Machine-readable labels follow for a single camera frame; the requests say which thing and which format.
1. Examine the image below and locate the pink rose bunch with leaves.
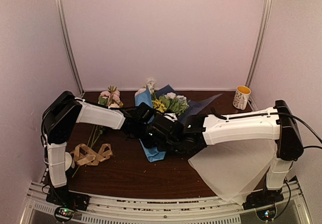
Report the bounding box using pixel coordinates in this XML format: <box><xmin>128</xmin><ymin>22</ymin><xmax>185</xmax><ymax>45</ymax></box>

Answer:
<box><xmin>87</xmin><ymin>86</ymin><xmax>124</xmax><ymax>148</ymax></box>

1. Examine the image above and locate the yellow fake flower bunch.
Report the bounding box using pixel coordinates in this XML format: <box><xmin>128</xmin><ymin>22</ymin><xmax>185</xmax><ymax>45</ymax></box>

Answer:
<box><xmin>152</xmin><ymin>99</ymin><xmax>167</xmax><ymax>113</ymax></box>

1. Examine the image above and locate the beige ribbon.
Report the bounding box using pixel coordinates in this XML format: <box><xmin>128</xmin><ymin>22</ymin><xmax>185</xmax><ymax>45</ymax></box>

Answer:
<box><xmin>70</xmin><ymin>143</ymin><xmax>113</xmax><ymax>166</ymax></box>

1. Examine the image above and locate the blue wrapping paper sheet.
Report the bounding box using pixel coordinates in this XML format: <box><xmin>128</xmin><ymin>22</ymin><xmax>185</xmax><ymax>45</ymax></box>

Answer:
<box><xmin>134</xmin><ymin>85</ymin><xmax>218</xmax><ymax>162</ymax></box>

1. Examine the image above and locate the aluminium corner post right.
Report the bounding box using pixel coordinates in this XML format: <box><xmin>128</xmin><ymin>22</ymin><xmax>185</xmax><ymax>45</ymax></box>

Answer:
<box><xmin>245</xmin><ymin>0</ymin><xmax>274</xmax><ymax>88</ymax></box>

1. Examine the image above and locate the aluminium corner post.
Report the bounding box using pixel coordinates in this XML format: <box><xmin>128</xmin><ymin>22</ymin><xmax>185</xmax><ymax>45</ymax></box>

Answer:
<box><xmin>55</xmin><ymin>0</ymin><xmax>85</xmax><ymax>96</ymax></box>
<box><xmin>245</xmin><ymin>0</ymin><xmax>274</xmax><ymax>88</ymax></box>

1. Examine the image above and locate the white fake flower long stem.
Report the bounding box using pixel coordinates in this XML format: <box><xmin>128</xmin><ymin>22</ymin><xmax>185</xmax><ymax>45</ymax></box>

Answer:
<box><xmin>135</xmin><ymin>78</ymin><xmax>156</xmax><ymax>100</ymax></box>

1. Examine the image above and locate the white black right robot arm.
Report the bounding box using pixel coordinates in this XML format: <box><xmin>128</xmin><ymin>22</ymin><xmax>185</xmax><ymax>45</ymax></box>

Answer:
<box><xmin>145</xmin><ymin>100</ymin><xmax>304</xmax><ymax>205</ymax></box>

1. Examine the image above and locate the aluminium corner post left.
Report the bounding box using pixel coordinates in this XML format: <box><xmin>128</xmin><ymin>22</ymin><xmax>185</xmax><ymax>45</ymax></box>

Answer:
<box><xmin>55</xmin><ymin>0</ymin><xmax>85</xmax><ymax>96</ymax></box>

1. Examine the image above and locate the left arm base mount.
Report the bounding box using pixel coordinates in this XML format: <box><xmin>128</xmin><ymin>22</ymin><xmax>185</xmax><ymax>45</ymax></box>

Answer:
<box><xmin>42</xmin><ymin>181</ymin><xmax>90</xmax><ymax>223</ymax></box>

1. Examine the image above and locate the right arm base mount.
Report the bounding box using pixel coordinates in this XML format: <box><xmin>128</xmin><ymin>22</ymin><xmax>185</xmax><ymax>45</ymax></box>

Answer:
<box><xmin>242</xmin><ymin>183</ymin><xmax>291</xmax><ymax>223</ymax></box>

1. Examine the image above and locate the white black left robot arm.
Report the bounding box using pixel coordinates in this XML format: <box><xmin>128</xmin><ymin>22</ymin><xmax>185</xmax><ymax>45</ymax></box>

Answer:
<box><xmin>41</xmin><ymin>91</ymin><xmax>154</xmax><ymax>206</ymax></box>

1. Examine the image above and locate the white floral mug yellow inside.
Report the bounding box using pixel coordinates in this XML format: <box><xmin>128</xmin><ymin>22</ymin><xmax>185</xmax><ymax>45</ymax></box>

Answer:
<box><xmin>232</xmin><ymin>86</ymin><xmax>251</xmax><ymax>110</ymax></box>

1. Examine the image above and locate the aluminium front rail frame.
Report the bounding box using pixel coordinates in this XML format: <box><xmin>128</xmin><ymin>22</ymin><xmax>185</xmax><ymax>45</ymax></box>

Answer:
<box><xmin>20</xmin><ymin>181</ymin><xmax>312</xmax><ymax>224</ymax></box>

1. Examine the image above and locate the white translucent paper sheet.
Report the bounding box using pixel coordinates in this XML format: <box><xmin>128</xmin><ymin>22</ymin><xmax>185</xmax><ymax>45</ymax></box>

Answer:
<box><xmin>188</xmin><ymin>139</ymin><xmax>276</xmax><ymax>205</ymax></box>

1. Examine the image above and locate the pale rose leafy stem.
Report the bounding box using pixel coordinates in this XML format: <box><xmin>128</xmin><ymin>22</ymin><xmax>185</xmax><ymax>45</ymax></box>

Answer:
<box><xmin>159</xmin><ymin>92</ymin><xmax>189</xmax><ymax>116</ymax></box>

